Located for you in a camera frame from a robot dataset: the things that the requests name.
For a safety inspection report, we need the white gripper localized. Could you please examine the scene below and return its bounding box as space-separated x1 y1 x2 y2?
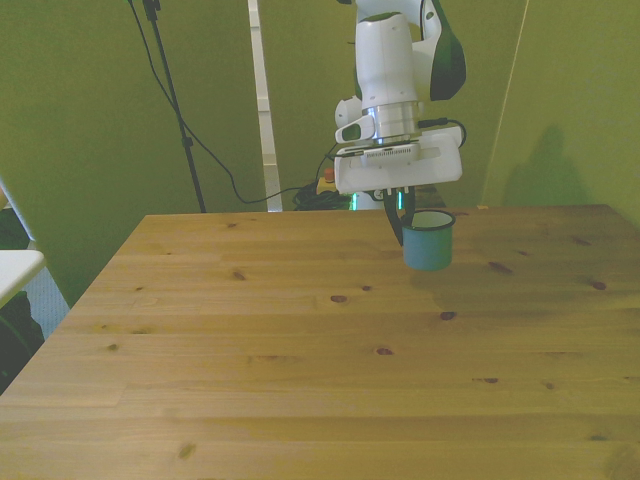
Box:
334 125 463 248

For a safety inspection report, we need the blue enamel mug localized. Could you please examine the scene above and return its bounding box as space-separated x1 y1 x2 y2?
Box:
402 209 457 273

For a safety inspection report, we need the white side table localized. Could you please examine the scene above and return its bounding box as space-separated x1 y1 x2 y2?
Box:
0 249 47 307

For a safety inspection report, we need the black bag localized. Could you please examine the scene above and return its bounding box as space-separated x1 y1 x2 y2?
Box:
0 289 45 394

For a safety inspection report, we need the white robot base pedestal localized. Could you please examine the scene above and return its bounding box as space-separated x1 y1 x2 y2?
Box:
349 185 405 212

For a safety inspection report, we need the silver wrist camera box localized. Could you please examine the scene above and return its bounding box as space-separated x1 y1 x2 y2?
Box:
337 143 420 165

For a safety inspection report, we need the coiled black cable bundle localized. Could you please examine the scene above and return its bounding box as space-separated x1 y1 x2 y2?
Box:
291 180 353 212

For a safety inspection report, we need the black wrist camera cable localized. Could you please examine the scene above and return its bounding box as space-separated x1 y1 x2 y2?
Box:
417 117 467 151

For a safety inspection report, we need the thin beige cord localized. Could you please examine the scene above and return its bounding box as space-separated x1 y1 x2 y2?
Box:
480 0 531 208

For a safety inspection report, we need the white vertical post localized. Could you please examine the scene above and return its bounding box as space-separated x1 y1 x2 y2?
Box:
247 0 284 213

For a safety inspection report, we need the long black cable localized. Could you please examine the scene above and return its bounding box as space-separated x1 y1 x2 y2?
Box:
125 0 321 205

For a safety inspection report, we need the black camera stand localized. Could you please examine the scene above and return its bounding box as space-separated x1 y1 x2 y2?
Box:
141 0 208 214

